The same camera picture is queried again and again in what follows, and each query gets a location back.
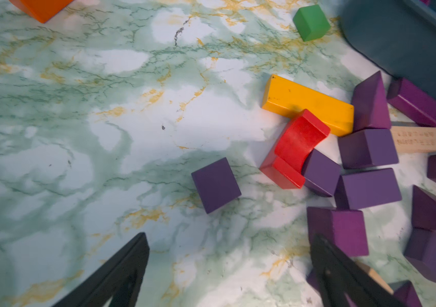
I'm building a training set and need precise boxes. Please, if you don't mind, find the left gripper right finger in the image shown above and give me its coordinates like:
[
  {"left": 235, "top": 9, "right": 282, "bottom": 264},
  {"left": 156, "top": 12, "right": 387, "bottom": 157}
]
[{"left": 311, "top": 234, "right": 404, "bottom": 307}]

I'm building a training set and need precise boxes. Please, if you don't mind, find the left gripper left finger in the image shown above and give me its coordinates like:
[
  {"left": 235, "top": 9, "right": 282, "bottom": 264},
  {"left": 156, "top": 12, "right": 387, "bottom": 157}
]
[{"left": 55, "top": 232, "right": 150, "bottom": 306}]

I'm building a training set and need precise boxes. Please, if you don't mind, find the purple brick beside bin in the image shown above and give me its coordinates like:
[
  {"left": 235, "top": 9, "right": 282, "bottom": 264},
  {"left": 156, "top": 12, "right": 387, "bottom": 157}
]
[{"left": 387, "top": 78, "right": 436, "bottom": 127}]

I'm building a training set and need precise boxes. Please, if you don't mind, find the dark teal storage bin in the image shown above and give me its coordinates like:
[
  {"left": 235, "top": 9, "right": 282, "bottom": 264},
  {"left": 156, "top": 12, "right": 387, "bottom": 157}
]
[{"left": 339, "top": 1, "right": 436, "bottom": 99}]

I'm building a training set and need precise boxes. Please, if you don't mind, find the natural wood slanted brick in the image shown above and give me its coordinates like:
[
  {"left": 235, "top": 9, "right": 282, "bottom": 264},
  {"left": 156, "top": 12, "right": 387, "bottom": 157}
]
[{"left": 355, "top": 261, "right": 394, "bottom": 295}]

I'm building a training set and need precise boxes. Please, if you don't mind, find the purple wedge brick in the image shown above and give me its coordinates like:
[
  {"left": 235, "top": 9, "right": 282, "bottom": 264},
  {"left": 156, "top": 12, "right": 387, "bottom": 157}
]
[{"left": 411, "top": 185, "right": 436, "bottom": 233}]

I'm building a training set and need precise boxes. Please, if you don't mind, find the red arch brick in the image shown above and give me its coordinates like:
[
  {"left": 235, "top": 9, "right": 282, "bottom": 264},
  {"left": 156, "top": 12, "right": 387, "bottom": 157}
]
[{"left": 260, "top": 109, "right": 330, "bottom": 189}]

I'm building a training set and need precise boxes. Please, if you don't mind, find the purple cube left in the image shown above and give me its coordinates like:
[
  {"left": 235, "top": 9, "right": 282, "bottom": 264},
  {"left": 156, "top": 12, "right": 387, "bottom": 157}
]
[{"left": 191, "top": 157, "right": 242, "bottom": 214}]

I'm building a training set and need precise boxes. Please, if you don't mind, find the natural wood printed brick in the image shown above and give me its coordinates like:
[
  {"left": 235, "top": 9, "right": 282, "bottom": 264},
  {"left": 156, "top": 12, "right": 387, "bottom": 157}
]
[{"left": 390, "top": 126, "right": 436, "bottom": 154}]

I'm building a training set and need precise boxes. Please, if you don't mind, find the purple tall triangle brick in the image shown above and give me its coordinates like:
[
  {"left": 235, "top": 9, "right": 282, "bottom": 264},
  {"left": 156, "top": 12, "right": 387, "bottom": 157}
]
[{"left": 352, "top": 71, "right": 392, "bottom": 132}]

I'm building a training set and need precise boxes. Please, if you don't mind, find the yellow long brick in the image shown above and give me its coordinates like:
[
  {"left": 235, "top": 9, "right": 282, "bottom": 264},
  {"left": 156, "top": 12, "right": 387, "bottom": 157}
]
[{"left": 262, "top": 74, "right": 354, "bottom": 137}]

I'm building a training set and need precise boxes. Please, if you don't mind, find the green cube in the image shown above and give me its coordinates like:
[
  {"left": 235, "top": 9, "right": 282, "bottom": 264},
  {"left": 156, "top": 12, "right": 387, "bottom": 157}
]
[{"left": 293, "top": 5, "right": 331, "bottom": 42}]

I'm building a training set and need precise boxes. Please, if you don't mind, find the orange brick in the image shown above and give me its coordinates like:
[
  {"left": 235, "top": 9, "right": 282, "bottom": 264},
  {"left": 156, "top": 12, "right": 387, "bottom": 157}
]
[{"left": 9, "top": 0, "right": 73, "bottom": 24}]

